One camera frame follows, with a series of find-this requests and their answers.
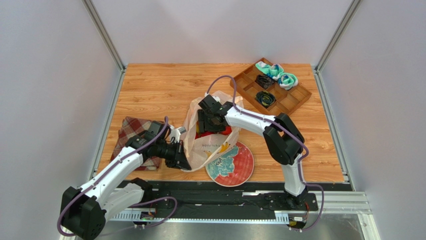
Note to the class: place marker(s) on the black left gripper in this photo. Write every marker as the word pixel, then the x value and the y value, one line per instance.
pixel 179 159

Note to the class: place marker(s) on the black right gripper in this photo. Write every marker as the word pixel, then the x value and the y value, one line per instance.
pixel 206 123

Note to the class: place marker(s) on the translucent white plastic bag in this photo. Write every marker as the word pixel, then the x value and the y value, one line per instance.
pixel 200 151

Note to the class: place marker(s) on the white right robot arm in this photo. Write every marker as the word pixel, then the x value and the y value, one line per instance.
pixel 283 139

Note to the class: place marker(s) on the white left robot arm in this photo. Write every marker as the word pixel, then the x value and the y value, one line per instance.
pixel 85 210

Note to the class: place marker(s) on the teal and red ceramic plate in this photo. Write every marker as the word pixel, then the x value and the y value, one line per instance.
pixel 233 168

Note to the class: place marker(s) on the dark blue yellow rolled sock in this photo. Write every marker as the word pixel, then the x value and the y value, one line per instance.
pixel 265 98

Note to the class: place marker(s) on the black rolled sock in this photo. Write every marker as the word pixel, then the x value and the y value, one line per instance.
pixel 264 81

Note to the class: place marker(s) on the wooden compartment tray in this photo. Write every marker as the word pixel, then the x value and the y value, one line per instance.
pixel 300 102

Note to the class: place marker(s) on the teal white rolled sock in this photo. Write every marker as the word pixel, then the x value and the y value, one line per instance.
pixel 274 71

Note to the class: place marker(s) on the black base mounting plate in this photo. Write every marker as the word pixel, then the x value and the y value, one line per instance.
pixel 249 201

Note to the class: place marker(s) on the teal blue rolled sock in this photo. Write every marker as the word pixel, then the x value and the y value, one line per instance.
pixel 287 81

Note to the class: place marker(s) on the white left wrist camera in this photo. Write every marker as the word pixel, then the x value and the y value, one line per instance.
pixel 176 132

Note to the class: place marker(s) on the aluminium frame rail left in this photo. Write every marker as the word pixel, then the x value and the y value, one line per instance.
pixel 98 22

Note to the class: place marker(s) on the aluminium frame rail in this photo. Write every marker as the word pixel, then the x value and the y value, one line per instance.
pixel 98 22
pixel 340 30

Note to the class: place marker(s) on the aluminium frame rail right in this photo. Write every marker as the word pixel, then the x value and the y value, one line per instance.
pixel 340 30

